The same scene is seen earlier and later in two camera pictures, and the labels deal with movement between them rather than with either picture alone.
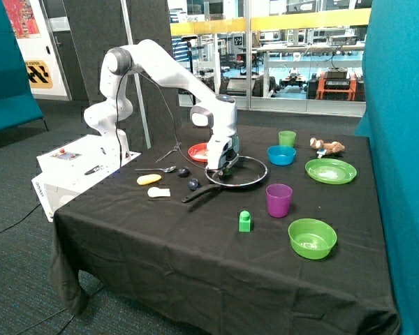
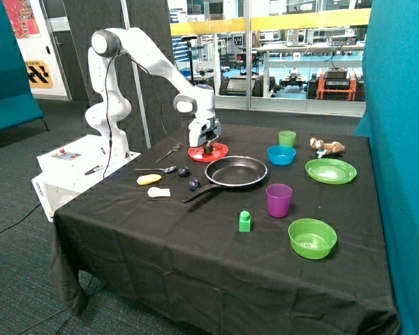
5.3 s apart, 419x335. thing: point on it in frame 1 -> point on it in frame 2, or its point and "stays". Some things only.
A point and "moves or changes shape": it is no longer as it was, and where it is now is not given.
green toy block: [244, 222] stays
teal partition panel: [398, 119] stays
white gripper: [223, 147] -> [202, 130]
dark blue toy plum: [193, 184] stays
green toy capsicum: [228, 172] moves or changes shape
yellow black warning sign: [38, 74] stays
